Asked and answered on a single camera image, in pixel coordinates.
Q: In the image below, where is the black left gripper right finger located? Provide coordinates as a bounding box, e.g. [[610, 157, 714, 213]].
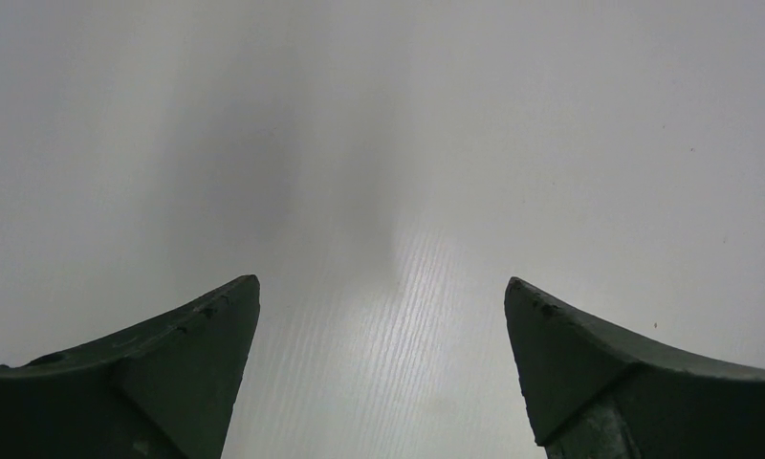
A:
[[504, 277, 765, 458]]

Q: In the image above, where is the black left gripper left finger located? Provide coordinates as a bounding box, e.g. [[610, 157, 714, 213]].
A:
[[0, 275, 260, 458]]

